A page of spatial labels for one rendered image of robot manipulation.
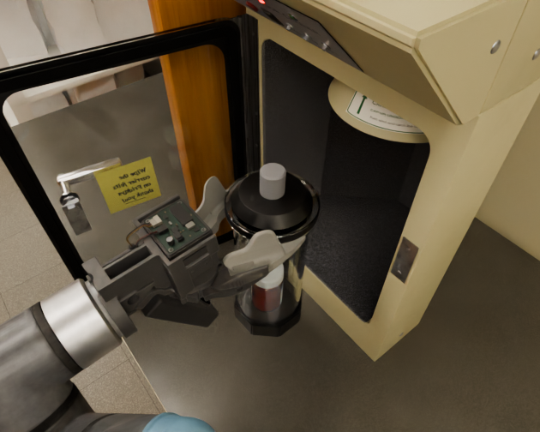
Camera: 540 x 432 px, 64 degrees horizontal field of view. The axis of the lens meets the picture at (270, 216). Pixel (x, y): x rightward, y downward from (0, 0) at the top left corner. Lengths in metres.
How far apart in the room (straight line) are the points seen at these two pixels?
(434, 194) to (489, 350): 0.42
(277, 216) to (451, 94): 0.22
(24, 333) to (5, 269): 1.88
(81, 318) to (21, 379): 0.06
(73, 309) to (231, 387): 0.36
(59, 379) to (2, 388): 0.04
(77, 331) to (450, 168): 0.36
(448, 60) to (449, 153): 0.14
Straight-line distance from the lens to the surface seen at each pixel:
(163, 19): 0.59
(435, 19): 0.28
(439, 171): 0.44
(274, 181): 0.45
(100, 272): 0.41
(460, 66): 0.31
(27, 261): 2.29
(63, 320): 0.42
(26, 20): 1.62
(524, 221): 0.99
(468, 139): 0.41
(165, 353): 0.76
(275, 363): 0.73
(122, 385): 1.81
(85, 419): 0.44
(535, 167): 0.92
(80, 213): 0.63
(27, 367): 0.43
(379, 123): 0.50
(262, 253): 0.45
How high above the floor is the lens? 1.61
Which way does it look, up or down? 48 degrees down
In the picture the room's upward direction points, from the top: straight up
